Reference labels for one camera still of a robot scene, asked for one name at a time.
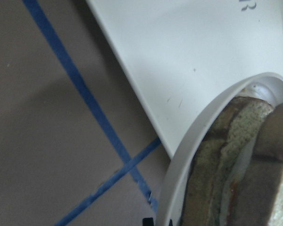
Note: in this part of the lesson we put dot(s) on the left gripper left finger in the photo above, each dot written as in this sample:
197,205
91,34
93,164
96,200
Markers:
147,222

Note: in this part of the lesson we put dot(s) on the bread slice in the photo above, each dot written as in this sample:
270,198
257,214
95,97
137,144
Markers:
235,126
259,200

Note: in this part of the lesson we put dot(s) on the white round plate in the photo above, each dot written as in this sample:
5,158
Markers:
173,189

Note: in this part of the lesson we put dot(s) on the cream bear print tray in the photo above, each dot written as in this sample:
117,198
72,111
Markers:
185,59

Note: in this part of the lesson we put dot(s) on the fried egg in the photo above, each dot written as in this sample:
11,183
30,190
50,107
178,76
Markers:
231,184

